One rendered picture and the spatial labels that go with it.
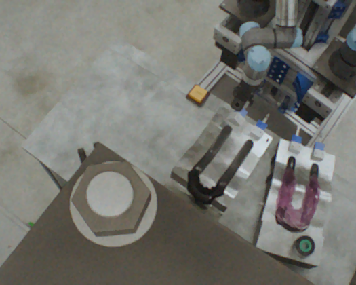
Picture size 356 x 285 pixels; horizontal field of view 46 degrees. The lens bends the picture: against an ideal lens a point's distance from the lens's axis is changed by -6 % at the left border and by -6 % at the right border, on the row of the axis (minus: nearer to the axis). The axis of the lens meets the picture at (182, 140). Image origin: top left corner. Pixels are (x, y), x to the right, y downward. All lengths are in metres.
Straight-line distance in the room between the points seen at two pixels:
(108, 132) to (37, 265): 1.40
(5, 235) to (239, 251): 0.74
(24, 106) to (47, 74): 0.27
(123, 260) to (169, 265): 0.06
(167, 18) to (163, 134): 1.49
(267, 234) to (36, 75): 1.98
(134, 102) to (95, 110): 0.18
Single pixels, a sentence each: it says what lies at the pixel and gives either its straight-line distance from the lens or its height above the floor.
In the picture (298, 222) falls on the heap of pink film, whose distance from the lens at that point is 1.79.
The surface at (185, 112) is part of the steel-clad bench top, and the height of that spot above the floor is 0.80.
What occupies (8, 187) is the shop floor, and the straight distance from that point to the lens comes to 2.83.
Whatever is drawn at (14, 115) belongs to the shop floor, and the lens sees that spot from 3.00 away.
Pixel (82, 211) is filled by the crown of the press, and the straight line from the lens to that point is 0.54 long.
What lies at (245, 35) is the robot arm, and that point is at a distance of 1.56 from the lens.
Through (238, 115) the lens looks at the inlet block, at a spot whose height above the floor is 0.93.
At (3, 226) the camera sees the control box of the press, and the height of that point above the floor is 1.47.
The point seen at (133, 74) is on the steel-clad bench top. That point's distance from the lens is 2.06.
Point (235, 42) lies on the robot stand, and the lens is 1.96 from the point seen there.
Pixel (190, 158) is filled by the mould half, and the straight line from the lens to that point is 1.76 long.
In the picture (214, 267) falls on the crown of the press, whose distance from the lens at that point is 0.57.
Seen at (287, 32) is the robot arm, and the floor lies 1.35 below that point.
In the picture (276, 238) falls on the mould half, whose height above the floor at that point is 0.91.
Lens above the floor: 2.56
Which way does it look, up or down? 67 degrees down
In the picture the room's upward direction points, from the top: 8 degrees clockwise
